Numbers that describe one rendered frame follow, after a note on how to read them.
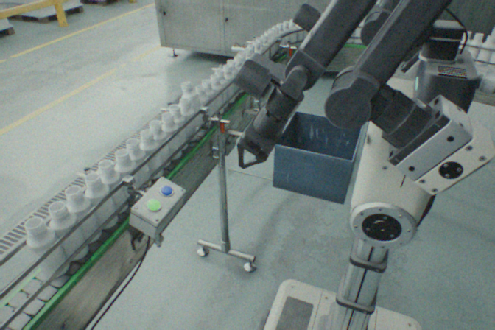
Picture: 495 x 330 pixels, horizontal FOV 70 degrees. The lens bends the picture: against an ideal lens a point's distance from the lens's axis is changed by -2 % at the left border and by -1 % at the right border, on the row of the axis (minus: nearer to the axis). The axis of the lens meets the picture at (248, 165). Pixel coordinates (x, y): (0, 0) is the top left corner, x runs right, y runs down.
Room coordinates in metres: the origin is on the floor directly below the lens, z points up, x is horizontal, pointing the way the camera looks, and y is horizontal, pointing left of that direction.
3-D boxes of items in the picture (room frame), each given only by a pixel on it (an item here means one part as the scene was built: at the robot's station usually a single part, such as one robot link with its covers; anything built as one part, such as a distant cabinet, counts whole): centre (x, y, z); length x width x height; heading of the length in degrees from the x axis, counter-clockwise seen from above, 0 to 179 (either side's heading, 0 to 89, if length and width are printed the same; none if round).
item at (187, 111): (1.15, 0.22, 1.08); 0.06 x 0.06 x 0.17
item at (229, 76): (1.48, 0.09, 1.08); 0.06 x 0.06 x 0.17
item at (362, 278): (0.73, -0.38, 0.65); 0.11 x 0.11 x 0.40; 68
